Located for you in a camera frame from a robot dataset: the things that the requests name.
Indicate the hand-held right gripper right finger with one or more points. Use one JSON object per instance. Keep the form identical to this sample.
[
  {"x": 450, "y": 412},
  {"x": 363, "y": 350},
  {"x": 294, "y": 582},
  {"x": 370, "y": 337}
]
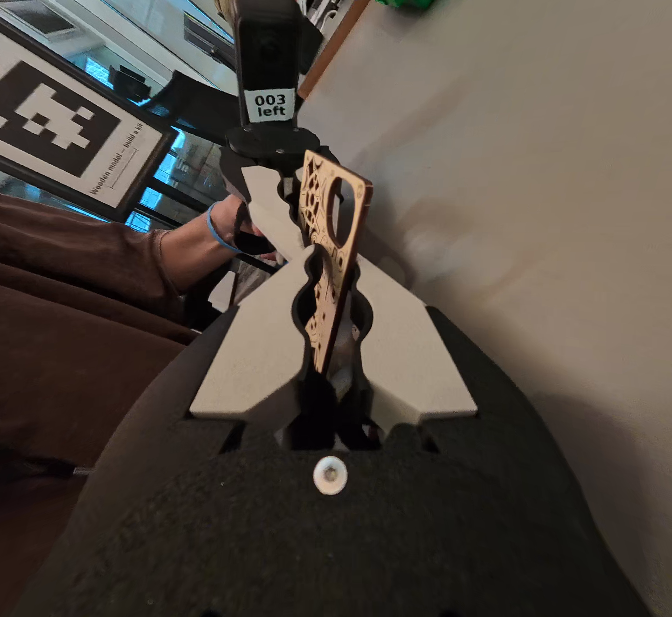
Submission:
[{"x": 414, "y": 365}]

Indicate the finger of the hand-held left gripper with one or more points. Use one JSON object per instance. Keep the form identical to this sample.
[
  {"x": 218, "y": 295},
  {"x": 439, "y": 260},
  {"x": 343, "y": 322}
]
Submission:
[{"x": 267, "y": 202}]

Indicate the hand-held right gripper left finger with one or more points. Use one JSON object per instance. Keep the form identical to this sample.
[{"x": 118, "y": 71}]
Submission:
[{"x": 246, "y": 359}]

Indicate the laser-cut wooden parts sheet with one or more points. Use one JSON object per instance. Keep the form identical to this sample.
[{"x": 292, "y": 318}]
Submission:
[{"x": 315, "y": 191}]

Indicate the person's left forearm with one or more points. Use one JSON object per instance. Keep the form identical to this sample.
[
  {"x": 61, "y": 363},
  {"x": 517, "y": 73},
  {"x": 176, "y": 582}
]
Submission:
[{"x": 189, "y": 254}]

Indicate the person's left hand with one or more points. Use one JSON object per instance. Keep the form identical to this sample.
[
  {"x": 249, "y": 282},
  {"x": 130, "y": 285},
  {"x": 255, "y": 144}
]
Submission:
[{"x": 223, "y": 220}]

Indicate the blue wristband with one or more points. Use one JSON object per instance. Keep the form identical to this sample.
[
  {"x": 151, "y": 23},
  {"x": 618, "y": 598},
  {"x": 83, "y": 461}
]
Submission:
[{"x": 210, "y": 228}]

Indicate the framed black-white marker sign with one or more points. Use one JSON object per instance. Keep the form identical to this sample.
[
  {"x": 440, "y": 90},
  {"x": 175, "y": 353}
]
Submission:
[{"x": 123, "y": 155}]

